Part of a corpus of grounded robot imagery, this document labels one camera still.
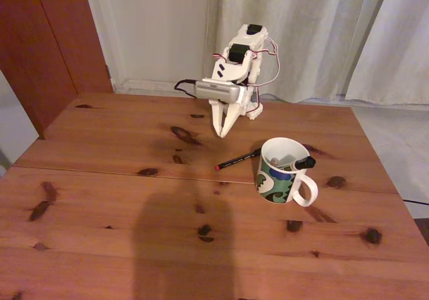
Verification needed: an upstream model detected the black pen red end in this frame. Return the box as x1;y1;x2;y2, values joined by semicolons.
214;148;263;171

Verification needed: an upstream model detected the silver camera box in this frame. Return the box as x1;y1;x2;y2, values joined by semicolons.
195;78;245;102

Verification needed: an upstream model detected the white marker black cap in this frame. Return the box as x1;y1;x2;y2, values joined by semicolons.
280;155;318;173

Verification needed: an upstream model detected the black camera cable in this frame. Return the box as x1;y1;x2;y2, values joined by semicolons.
174;78;198;98

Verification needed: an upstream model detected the white mug green blue pattern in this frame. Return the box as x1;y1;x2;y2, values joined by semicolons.
255;137;319;208

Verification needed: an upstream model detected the brown wooden cabinet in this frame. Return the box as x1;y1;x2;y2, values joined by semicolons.
0;0;114;140

